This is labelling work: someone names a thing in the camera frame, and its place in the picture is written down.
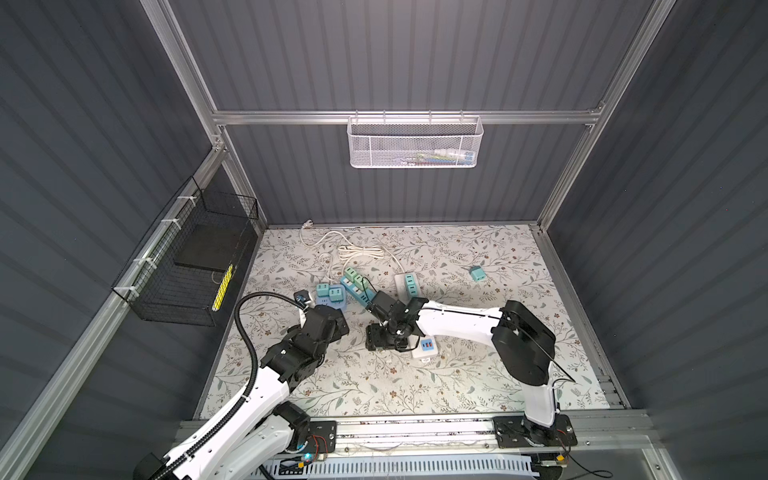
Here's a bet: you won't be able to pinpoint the teal power strip with USB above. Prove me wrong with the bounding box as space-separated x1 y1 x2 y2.
340 271 377 310

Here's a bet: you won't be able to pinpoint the white long power strip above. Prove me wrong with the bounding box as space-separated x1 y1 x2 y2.
394 273 439 363

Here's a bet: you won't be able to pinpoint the lavender square power socket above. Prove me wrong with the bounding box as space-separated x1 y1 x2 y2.
314 283 347 311

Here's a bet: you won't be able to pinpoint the green plug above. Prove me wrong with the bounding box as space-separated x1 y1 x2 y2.
344 267 359 282
352 274 367 291

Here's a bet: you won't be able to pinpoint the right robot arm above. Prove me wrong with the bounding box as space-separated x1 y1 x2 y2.
366 291 558 432

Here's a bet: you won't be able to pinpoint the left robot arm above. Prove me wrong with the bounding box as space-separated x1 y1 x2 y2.
133 305 349 479

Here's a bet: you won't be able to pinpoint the yellow marker in basket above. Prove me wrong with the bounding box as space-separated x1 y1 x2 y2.
211 264 234 312

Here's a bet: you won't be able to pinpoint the black pad in basket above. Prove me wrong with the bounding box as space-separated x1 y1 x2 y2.
174 224 240 273

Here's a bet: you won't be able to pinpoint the pens in white basket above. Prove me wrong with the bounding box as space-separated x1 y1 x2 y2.
398 148 476 168

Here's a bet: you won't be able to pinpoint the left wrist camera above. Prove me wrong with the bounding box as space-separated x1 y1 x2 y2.
293 290 314 309

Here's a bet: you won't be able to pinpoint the white bundled power cable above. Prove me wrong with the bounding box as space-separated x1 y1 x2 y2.
297 219 406 276

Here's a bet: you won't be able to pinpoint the black corrugated cable hose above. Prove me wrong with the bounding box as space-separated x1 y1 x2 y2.
149 291 307 480

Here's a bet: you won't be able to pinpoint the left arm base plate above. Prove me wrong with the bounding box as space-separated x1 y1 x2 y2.
284 420 338 454

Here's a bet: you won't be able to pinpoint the black wire side basket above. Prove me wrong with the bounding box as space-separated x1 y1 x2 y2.
113 180 259 327

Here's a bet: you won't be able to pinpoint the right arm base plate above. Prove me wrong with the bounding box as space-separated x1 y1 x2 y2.
492 414 578 448

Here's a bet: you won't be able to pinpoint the white wire wall basket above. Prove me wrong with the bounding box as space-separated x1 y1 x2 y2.
346 115 484 169

